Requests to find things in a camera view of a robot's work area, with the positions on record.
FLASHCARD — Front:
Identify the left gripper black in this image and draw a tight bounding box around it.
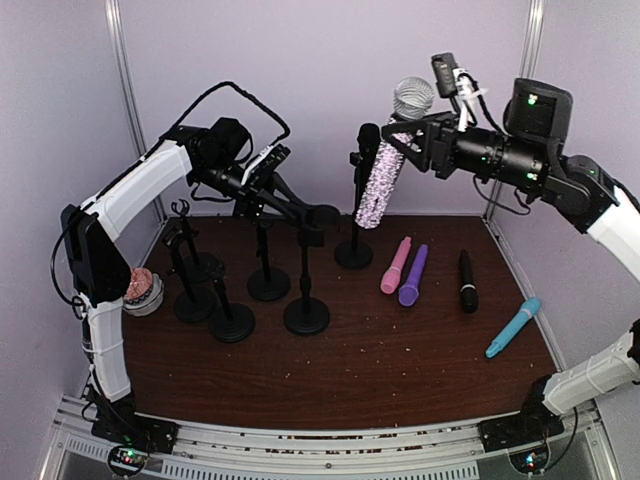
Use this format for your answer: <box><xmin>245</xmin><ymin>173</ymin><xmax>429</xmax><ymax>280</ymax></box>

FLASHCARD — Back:
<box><xmin>192</xmin><ymin>157</ymin><xmax>302</xmax><ymax>222</ymax></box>

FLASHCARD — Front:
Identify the rhinestone silver microphone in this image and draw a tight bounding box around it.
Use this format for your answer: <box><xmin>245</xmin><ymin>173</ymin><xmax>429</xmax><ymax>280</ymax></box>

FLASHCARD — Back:
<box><xmin>355</xmin><ymin>76</ymin><xmax>435</xmax><ymax>230</ymax></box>

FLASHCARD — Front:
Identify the black stand of purple microphone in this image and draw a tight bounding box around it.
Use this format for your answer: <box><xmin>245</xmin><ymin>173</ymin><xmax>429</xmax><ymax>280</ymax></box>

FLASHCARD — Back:
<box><xmin>246</xmin><ymin>221</ymin><xmax>291</xmax><ymax>302</ymax></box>

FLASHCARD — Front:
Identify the black stand of rhinestone microphone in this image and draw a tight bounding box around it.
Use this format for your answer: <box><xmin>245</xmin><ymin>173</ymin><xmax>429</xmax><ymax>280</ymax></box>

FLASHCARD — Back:
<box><xmin>283</xmin><ymin>205</ymin><xmax>340</xmax><ymax>336</ymax></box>

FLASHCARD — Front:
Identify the pink microphone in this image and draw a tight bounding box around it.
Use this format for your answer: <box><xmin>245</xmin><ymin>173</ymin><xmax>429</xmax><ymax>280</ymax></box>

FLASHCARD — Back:
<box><xmin>380</xmin><ymin>236</ymin><xmax>412</xmax><ymax>295</ymax></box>

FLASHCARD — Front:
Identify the black stand of blue microphone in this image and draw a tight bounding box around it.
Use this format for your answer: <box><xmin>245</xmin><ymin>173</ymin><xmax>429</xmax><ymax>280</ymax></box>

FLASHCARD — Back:
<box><xmin>162</xmin><ymin>226</ymin><xmax>217</xmax><ymax>324</ymax></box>

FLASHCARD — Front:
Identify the purple microphone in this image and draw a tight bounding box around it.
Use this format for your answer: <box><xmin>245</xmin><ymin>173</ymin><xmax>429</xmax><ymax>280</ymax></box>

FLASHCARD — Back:
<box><xmin>398</xmin><ymin>244</ymin><xmax>429</xmax><ymax>307</ymax></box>

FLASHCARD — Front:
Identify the black microphone with white band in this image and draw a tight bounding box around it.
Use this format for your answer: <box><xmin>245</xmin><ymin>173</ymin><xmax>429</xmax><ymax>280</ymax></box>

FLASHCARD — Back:
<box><xmin>458</xmin><ymin>249</ymin><xmax>479</xmax><ymax>314</ymax></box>

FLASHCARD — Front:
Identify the blue microphone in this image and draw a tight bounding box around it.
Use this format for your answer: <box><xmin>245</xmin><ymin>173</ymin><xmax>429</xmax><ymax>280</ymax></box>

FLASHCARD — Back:
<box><xmin>485</xmin><ymin>297</ymin><xmax>541</xmax><ymax>359</ymax></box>

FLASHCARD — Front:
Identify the black stand of pink microphone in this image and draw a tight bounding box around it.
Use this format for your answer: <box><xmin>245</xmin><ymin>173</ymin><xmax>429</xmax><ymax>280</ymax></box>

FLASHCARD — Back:
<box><xmin>171</xmin><ymin>198</ymin><xmax>221</xmax><ymax>283</ymax></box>

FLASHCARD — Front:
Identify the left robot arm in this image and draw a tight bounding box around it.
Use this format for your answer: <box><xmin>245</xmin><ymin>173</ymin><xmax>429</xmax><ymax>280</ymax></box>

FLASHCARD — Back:
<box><xmin>55</xmin><ymin>81</ymin><xmax>324</xmax><ymax>444</ymax></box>

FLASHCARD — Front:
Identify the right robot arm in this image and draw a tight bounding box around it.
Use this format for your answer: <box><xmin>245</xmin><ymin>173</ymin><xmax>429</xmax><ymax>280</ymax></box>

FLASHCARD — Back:
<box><xmin>382</xmin><ymin>78</ymin><xmax>639</xmax><ymax>442</ymax></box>

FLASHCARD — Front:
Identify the black microphone orange ring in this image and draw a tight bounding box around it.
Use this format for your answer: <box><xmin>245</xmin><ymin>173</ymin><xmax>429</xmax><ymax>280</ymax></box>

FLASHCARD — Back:
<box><xmin>355</xmin><ymin>122</ymin><xmax>382</xmax><ymax>221</ymax></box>

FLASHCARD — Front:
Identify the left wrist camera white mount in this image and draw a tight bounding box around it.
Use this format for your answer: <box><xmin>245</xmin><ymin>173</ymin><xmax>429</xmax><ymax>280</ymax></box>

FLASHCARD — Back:
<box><xmin>241</xmin><ymin>144</ymin><xmax>291</xmax><ymax>186</ymax></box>

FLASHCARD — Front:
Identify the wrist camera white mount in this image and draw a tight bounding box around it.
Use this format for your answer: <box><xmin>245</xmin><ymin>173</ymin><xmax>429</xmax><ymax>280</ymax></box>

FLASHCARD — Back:
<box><xmin>241</xmin><ymin>144</ymin><xmax>291</xmax><ymax>186</ymax></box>
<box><xmin>431</xmin><ymin>52</ymin><xmax>486</xmax><ymax>133</ymax></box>

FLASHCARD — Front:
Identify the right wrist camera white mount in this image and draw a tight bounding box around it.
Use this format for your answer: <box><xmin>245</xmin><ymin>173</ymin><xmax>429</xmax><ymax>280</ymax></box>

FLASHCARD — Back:
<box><xmin>431</xmin><ymin>52</ymin><xmax>486</xmax><ymax>133</ymax></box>

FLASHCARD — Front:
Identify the black stand of orange-ring microphone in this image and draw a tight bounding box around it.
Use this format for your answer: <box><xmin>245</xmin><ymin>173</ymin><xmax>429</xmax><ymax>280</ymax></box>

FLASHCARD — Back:
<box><xmin>334</xmin><ymin>152</ymin><xmax>373</xmax><ymax>270</ymax></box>

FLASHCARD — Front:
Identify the right aluminium corner post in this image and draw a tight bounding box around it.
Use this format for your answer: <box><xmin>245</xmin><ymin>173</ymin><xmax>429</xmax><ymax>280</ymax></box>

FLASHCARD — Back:
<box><xmin>484</xmin><ymin>0</ymin><xmax>545</xmax><ymax>224</ymax></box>

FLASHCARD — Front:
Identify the aluminium corner post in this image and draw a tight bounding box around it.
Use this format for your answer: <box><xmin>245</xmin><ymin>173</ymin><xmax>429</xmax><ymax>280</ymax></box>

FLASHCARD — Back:
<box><xmin>103</xmin><ymin>0</ymin><xmax>169</xmax><ymax>226</ymax></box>
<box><xmin>484</xmin><ymin>0</ymin><xmax>545</xmax><ymax>224</ymax></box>

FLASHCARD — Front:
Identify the front aluminium rail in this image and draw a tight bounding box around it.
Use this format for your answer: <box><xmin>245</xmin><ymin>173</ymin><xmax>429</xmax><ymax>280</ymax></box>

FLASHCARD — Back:
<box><xmin>42</xmin><ymin>394</ymin><xmax>621</xmax><ymax>480</ymax></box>

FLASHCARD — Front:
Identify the left aluminium corner post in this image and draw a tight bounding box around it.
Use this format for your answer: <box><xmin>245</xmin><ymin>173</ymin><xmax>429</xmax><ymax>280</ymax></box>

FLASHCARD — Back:
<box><xmin>103</xmin><ymin>0</ymin><xmax>169</xmax><ymax>226</ymax></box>

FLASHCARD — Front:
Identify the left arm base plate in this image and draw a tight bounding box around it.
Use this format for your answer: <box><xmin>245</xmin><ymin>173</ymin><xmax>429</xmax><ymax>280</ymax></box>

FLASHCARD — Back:
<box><xmin>91</xmin><ymin>415</ymin><xmax>179</xmax><ymax>454</ymax></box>

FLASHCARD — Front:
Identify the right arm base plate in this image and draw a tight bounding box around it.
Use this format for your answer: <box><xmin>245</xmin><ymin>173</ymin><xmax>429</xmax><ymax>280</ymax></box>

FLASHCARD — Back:
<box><xmin>478</xmin><ymin>414</ymin><xmax>565</xmax><ymax>452</ymax></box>

